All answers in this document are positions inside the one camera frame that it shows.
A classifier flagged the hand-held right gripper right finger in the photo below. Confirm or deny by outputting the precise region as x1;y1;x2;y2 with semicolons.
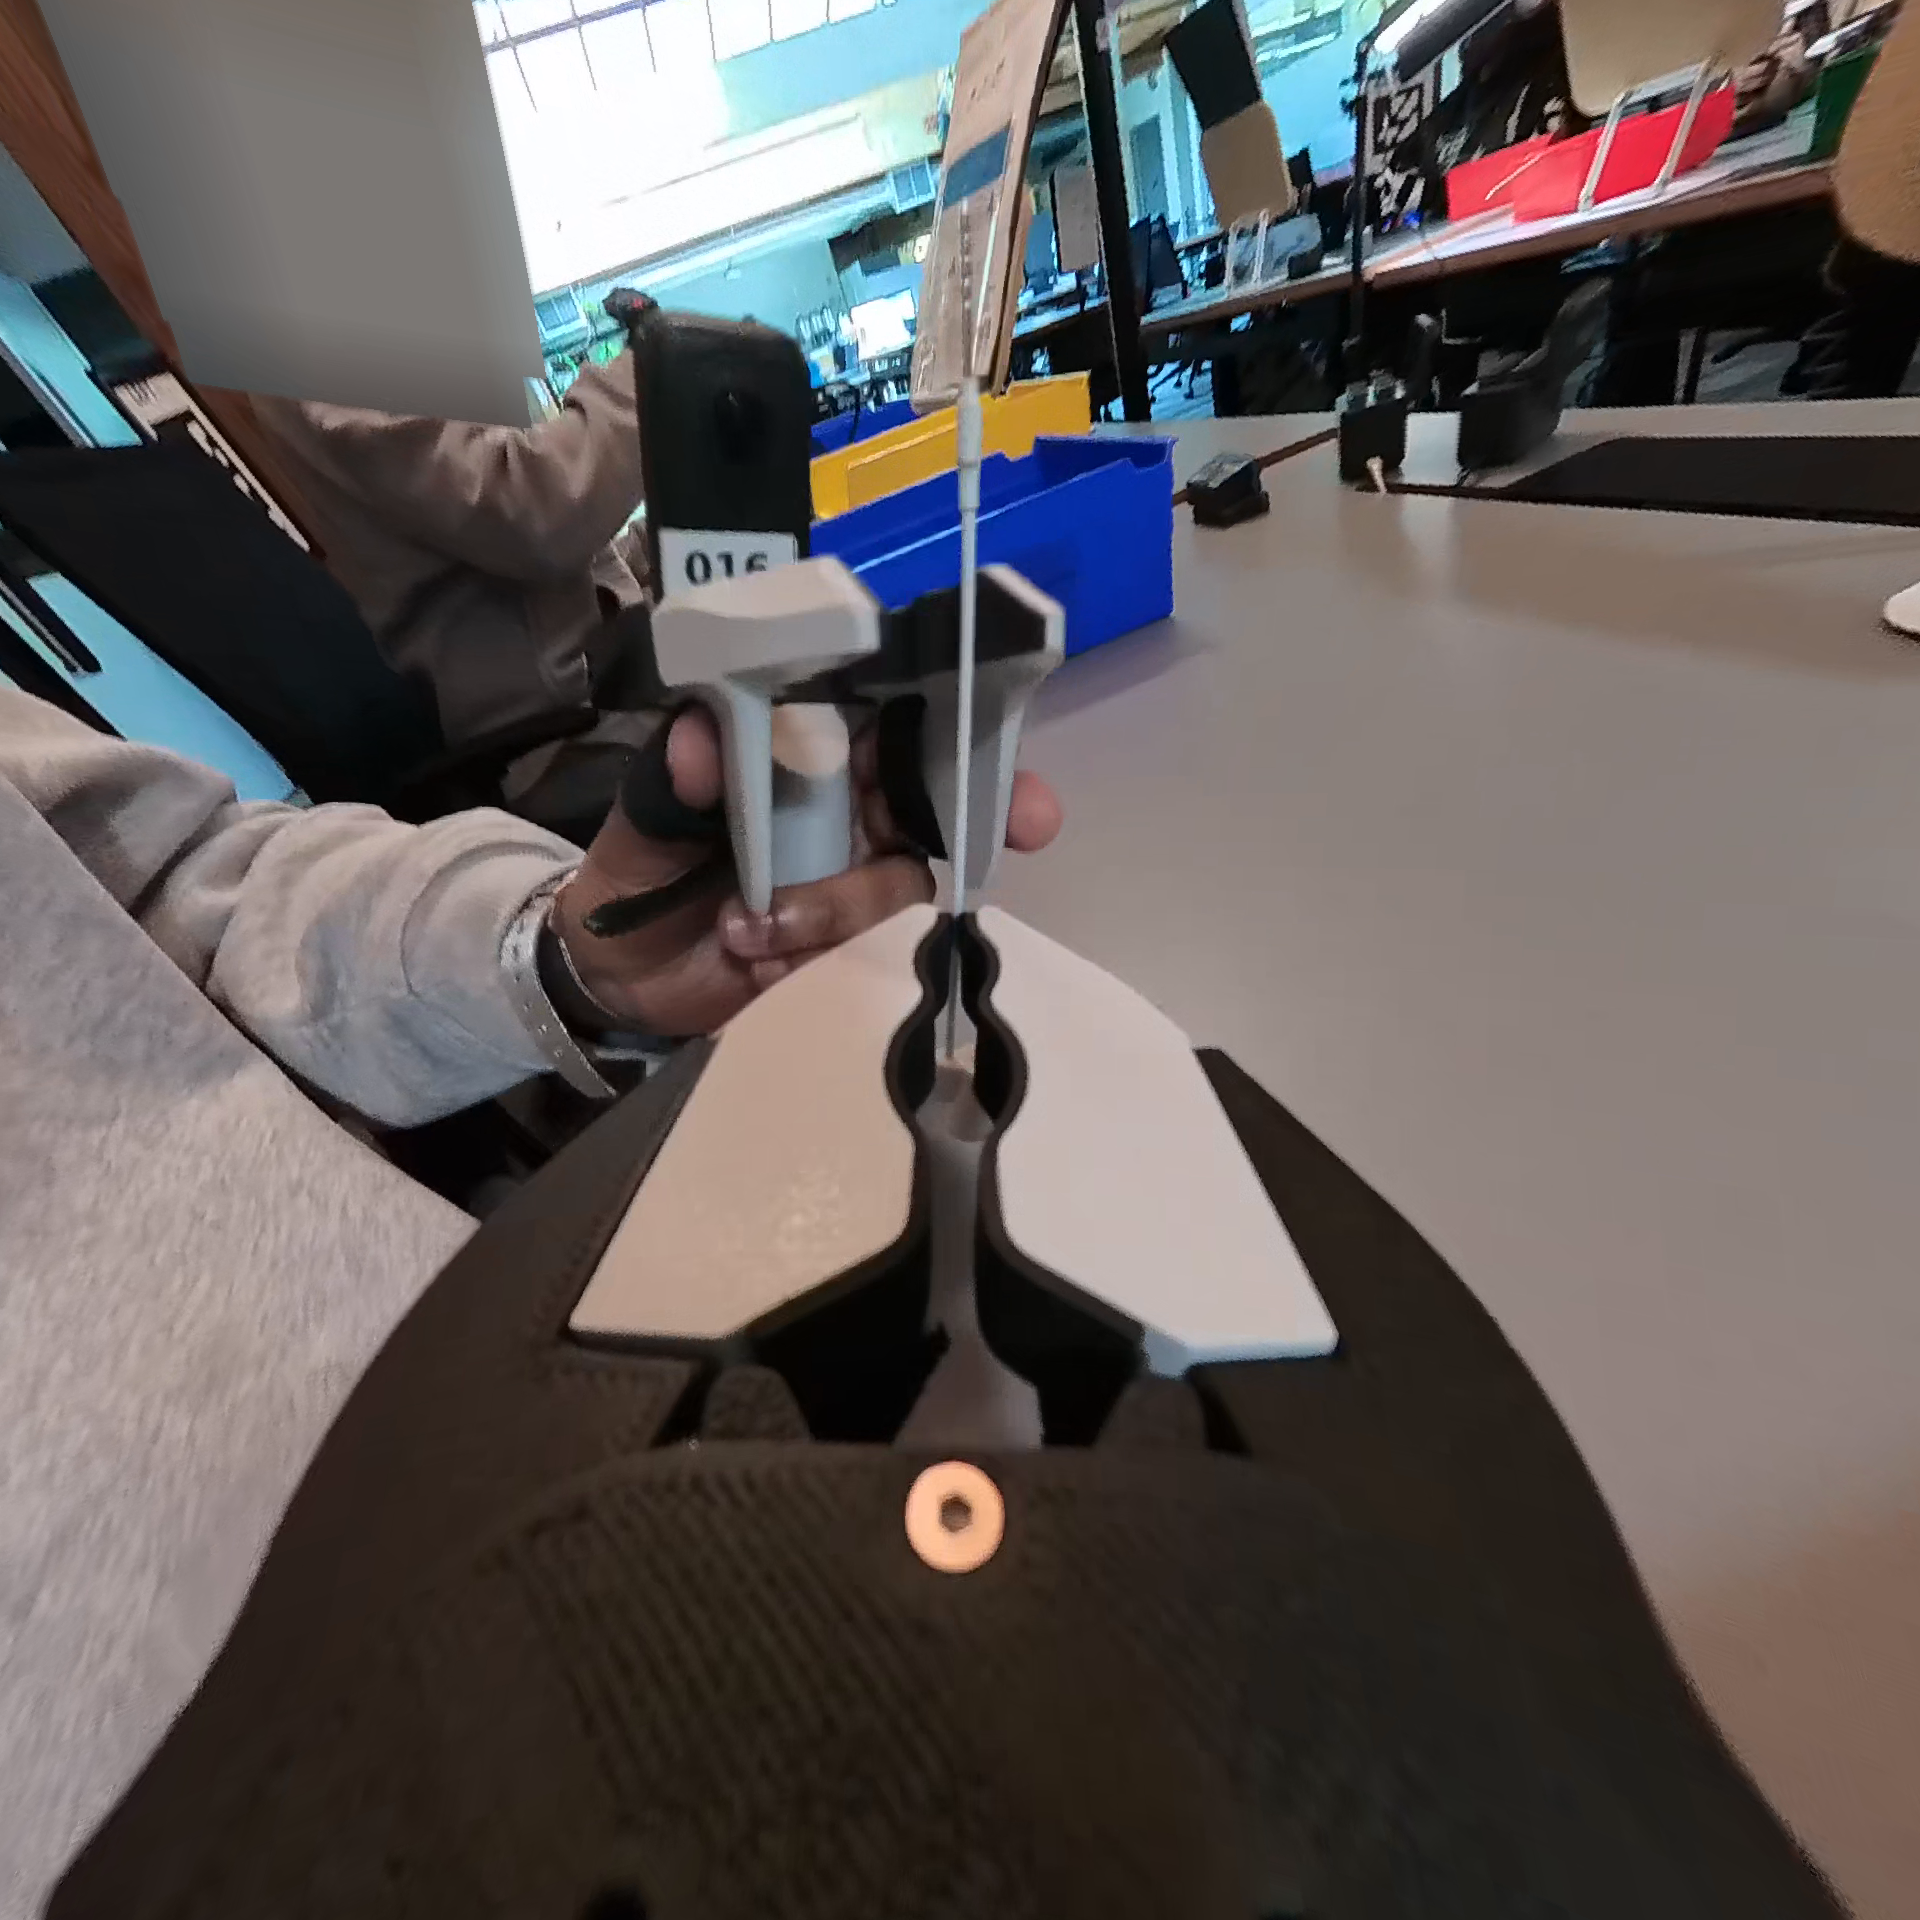
960;907;1338;1376

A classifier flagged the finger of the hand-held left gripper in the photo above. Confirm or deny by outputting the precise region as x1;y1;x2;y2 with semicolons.
884;565;1072;892
653;554;889;923

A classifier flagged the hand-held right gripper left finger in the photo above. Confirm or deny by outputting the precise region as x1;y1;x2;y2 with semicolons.
571;907;962;1363

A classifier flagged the white cable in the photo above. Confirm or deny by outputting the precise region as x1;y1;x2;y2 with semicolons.
937;382;1003;1143

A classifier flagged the person's left forearm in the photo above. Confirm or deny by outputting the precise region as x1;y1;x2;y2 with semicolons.
0;683;596;1133

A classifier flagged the grey desk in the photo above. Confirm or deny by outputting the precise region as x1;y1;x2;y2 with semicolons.
811;397;1920;1920

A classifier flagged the black desk mat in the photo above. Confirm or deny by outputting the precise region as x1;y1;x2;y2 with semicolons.
1403;433;1920;528

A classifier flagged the person's left hand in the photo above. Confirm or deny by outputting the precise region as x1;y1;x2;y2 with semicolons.
562;703;1065;1041

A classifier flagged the yellow plastic bin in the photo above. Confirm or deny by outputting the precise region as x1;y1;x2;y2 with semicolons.
811;372;1094;523

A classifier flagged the blue plastic bin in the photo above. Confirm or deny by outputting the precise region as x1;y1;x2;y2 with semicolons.
816;433;1178;650

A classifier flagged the silver wristwatch band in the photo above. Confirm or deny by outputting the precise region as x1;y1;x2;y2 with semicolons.
502;884;627;1106

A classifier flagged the small black device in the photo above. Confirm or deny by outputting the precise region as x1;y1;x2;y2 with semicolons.
1182;452;1276;533

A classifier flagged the cardboard sign on stand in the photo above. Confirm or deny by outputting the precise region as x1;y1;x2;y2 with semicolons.
913;0;1072;420

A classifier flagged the black upright pole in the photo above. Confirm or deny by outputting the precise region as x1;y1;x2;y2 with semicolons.
1069;0;1159;426

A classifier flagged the black office chair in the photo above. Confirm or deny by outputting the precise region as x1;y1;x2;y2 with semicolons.
0;442;603;842

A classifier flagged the black and cardboard panel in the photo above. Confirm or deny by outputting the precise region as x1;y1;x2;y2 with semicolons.
1164;0;1297;226

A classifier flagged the black rounded holder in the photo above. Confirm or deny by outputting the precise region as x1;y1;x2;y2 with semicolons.
1457;348;1583;472

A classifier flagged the grey zip hoodie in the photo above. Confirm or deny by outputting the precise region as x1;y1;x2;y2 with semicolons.
0;780;487;1920

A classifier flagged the black and white marker board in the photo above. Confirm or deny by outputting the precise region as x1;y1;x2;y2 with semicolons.
1363;73;1455;230

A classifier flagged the red plastic bin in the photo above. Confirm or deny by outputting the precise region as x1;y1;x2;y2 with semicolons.
1444;83;1740;226

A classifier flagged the background work table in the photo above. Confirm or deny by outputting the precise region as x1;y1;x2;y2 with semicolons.
1021;151;1848;410

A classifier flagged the black device with cable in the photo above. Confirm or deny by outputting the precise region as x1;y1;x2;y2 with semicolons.
1337;379;1415;487

